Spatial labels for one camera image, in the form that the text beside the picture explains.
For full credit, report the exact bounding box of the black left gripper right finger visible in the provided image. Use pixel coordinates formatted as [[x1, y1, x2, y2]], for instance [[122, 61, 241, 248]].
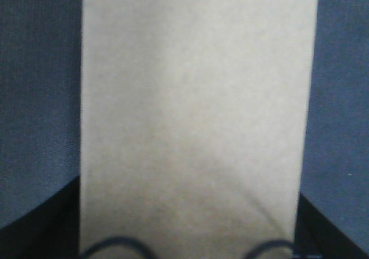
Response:
[[293, 194, 368, 259]]

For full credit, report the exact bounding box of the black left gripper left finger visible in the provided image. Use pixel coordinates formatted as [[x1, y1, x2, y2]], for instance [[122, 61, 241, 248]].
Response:
[[1, 177, 80, 258]]

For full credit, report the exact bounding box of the brown cardboard box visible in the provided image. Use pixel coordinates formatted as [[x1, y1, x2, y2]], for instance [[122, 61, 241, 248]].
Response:
[[80, 0, 317, 258]]

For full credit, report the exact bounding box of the dark grey conveyor mat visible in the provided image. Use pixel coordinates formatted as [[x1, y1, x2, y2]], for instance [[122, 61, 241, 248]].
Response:
[[1, 0, 368, 254]]

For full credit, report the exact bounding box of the black cable loop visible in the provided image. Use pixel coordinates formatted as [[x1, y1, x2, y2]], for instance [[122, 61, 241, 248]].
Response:
[[82, 235, 295, 259]]

